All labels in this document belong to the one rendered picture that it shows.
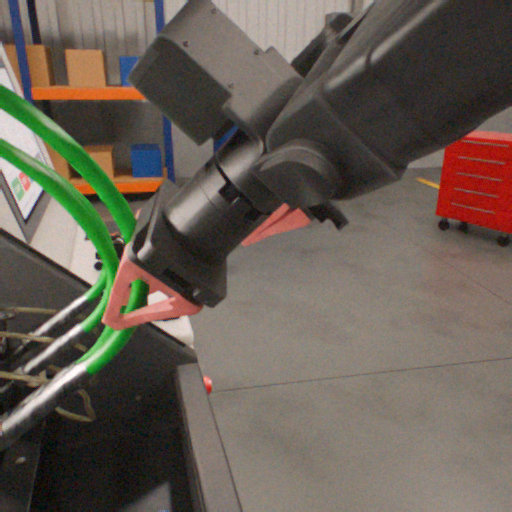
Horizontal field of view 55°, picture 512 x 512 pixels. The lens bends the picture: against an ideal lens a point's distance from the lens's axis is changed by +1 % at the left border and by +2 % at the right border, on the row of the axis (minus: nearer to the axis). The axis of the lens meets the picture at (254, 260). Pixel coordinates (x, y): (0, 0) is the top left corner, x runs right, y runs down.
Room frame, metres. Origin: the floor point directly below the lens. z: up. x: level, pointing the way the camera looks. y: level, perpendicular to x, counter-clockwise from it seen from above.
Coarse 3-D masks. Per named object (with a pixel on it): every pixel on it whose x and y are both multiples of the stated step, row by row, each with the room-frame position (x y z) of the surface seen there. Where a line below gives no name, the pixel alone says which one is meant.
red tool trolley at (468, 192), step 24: (456, 144) 4.26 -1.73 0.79; (480, 144) 4.09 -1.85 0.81; (504, 144) 3.93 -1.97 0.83; (456, 168) 4.23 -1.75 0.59; (480, 168) 4.06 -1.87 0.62; (504, 168) 3.90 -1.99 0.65; (456, 192) 4.20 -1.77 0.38; (480, 192) 4.03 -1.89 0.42; (504, 192) 3.87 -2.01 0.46; (456, 216) 4.18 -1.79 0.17; (480, 216) 4.00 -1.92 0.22; (504, 216) 3.84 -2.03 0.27; (504, 240) 3.85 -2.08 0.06
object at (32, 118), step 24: (0, 96) 0.32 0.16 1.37; (24, 120) 0.32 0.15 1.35; (48, 120) 0.33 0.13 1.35; (72, 144) 0.33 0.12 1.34; (96, 168) 0.33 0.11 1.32; (96, 192) 0.34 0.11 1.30; (120, 216) 0.34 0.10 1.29; (144, 288) 0.34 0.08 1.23; (120, 336) 0.33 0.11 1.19; (96, 360) 0.33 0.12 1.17
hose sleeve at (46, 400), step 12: (72, 372) 0.33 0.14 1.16; (84, 372) 0.32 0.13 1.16; (60, 384) 0.32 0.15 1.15; (72, 384) 0.32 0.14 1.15; (84, 384) 0.32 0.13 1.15; (36, 396) 0.32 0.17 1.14; (48, 396) 0.32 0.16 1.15; (60, 396) 0.32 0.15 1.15; (24, 408) 0.32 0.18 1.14; (36, 408) 0.31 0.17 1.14; (48, 408) 0.32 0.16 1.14; (12, 420) 0.31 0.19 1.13; (24, 420) 0.31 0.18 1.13; (36, 420) 0.31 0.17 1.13; (12, 432) 0.31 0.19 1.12
